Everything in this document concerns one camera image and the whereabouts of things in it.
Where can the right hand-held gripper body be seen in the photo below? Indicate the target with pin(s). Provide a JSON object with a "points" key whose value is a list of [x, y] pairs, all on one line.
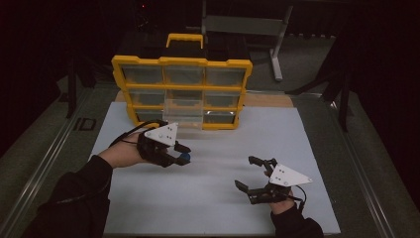
{"points": [[289, 177]]}

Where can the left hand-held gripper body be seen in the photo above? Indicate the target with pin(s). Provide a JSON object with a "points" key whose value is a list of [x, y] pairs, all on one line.
{"points": [[163, 134]]}

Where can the blue round cap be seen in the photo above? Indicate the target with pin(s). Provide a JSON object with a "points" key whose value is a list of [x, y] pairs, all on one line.
{"points": [[186, 157]]}

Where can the clear plastic organizer drawer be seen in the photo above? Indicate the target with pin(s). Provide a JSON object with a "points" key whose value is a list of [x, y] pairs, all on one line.
{"points": [[184, 112]]}

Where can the yellow black drawer organizer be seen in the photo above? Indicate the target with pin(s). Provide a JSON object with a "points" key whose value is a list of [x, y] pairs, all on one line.
{"points": [[185, 61]]}

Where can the person's right hand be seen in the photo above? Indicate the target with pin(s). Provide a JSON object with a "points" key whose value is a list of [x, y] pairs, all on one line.
{"points": [[282, 206]]}

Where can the person's left hand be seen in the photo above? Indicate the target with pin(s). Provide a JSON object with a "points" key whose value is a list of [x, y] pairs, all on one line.
{"points": [[122, 153]]}

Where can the white foam board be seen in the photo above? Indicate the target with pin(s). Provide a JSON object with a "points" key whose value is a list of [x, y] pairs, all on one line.
{"points": [[214, 148]]}

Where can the set of clear drawers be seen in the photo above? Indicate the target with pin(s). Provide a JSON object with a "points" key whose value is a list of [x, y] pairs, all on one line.
{"points": [[143, 74]]}

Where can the black stand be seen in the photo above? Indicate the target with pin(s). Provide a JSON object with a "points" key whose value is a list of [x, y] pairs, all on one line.
{"points": [[344, 105], [71, 95]]}

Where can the grey metal stand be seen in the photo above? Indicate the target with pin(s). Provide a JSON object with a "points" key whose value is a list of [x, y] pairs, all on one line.
{"points": [[244, 24]]}

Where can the aluminium rail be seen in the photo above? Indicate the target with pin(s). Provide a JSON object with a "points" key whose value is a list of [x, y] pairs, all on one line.
{"points": [[360, 172], [39, 172]]}

